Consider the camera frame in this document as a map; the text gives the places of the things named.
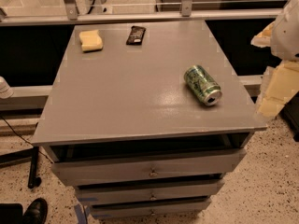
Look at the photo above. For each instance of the top grey drawer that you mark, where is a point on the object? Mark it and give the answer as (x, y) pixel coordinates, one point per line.
(146, 168)

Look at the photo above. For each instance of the grey drawer cabinet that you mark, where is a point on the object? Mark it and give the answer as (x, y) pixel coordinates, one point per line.
(124, 101)

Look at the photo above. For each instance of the bottom grey drawer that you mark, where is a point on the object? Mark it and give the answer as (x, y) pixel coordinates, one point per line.
(150, 208)

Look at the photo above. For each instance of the green soda can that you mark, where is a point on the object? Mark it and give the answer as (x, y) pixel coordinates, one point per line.
(203, 85)

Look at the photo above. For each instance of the grey metal railing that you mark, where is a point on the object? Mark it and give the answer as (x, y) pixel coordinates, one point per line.
(43, 12)

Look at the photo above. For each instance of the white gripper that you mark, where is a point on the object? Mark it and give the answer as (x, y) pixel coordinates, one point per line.
(287, 34)

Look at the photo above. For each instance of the black shoe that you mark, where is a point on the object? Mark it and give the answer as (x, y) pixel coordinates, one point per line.
(36, 213)

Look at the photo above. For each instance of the yellow sponge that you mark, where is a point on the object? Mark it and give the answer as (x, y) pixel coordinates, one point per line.
(90, 40)

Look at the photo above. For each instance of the blue floor tape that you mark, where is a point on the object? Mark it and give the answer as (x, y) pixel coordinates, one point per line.
(83, 214)

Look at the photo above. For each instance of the grey drawer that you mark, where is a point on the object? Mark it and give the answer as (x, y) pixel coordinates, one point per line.
(146, 168)
(150, 208)
(153, 192)

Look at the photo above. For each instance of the black stand leg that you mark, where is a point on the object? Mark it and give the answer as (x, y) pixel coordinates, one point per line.
(18, 157)

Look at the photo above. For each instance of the middle grey drawer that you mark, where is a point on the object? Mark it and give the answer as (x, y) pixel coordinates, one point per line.
(153, 192)

